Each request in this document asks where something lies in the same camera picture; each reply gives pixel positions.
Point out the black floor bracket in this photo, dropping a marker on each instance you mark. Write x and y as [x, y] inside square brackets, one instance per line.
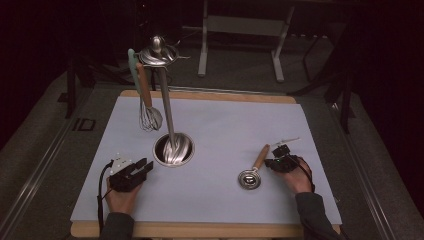
[84, 124]

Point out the person's left hand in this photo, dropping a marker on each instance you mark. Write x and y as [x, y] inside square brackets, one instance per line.
[123, 201]

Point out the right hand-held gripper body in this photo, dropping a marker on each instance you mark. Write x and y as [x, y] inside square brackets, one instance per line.
[286, 163]

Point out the metal floor rail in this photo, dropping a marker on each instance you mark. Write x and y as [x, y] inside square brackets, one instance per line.
[36, 173]
[366, 186]

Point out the grey metal frame stand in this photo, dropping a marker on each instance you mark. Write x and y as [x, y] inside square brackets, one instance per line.
[245, 26]

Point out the white table mat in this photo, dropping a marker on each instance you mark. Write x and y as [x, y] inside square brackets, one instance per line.
[216, 126]

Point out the person's right hand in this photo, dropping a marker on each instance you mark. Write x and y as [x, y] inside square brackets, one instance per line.
[300, 180]

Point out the metal utensil rack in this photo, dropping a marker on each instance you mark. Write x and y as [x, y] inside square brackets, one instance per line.
[168, 113]

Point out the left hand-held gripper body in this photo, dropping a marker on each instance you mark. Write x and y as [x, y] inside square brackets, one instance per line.
[125, 181]

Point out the black metal stand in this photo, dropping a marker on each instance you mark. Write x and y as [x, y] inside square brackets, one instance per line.
[346, 110]
[70, 90]

